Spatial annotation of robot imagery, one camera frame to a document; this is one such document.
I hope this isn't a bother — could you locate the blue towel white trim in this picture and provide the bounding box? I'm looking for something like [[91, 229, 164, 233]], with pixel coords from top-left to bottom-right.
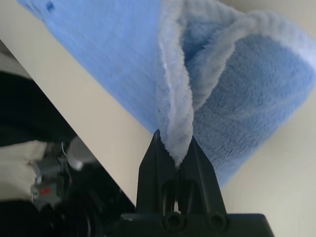
[[16, 0, 316, 190]]

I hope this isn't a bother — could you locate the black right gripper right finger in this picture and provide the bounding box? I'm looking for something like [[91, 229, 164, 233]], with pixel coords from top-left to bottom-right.
[[177, 136, 228, 215]]

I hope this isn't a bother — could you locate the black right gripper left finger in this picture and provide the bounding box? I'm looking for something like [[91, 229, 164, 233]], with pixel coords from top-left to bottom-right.
[[135, 130, 179, 216]]

